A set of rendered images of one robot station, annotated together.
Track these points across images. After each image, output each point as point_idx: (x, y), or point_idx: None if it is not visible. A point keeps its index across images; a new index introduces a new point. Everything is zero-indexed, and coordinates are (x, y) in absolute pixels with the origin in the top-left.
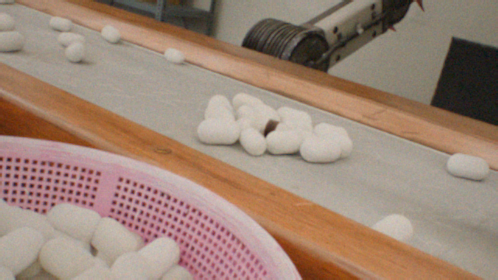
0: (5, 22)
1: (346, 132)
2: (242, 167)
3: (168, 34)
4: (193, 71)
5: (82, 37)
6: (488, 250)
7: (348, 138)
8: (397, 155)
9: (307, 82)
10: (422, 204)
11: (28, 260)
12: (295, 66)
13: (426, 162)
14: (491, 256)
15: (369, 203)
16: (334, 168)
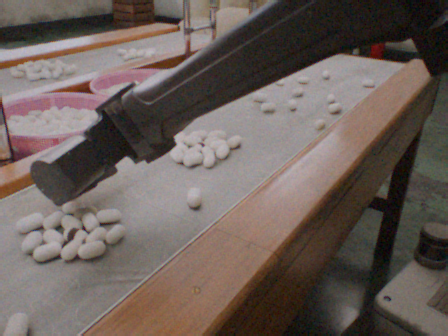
0: (292, 91)
1: (207, 160)
2: None
3: (351, 114)
4: (306, 133)
5: (291, 103)
6: (99, 189)
7: (187, 157)
8: (212, 184)
9: (304, 152)
10: (140, 181)
11: (80, 126)
12: (349, 149)
13: (209, 193)
14: (94, 189)
15: (134, 168)
16: (172, 164)
